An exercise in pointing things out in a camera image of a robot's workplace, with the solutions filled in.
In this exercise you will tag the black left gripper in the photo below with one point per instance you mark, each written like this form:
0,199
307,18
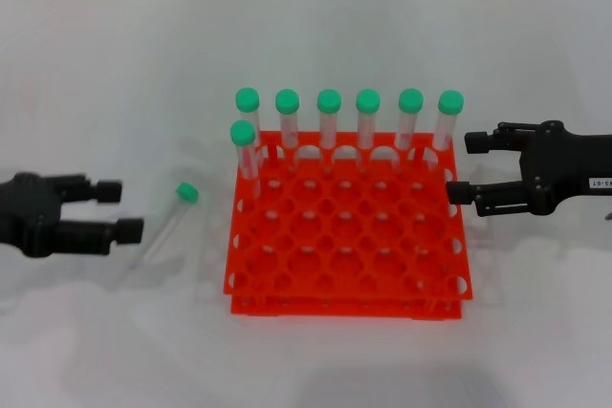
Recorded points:
28,217

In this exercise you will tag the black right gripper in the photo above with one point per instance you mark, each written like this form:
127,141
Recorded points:
554,164

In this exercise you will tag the clear test tube green cap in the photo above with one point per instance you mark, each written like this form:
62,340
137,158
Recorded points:
287,100
186,192
411,100
329,100
451,101
367,100
242,133
247,99

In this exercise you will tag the orange test tube rack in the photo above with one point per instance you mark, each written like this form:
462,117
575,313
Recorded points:
306,310

